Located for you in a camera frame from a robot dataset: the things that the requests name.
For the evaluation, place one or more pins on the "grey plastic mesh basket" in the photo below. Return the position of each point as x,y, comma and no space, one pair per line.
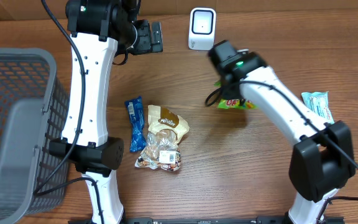
33,111

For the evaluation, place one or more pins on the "beige brown snack bag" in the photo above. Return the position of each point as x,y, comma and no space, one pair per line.
165,131

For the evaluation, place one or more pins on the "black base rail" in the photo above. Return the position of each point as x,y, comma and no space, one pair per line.
258,220

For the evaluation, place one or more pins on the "white barcode scanner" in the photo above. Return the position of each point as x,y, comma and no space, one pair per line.
202,28

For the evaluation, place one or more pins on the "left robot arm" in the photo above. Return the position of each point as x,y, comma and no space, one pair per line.
98,31

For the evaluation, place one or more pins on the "green Haribo candy bag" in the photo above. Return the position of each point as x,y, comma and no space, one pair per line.
226,101

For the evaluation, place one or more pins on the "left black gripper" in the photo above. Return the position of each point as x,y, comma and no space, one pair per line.
147,45

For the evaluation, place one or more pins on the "blue snack wrapper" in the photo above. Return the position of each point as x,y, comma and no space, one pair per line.
135,110

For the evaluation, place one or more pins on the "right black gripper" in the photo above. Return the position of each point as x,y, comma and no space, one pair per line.
229,91

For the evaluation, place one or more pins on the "teal tissue wipes pack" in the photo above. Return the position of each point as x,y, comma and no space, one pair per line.
318,103

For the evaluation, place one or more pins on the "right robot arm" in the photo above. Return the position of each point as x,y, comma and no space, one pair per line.
322,152

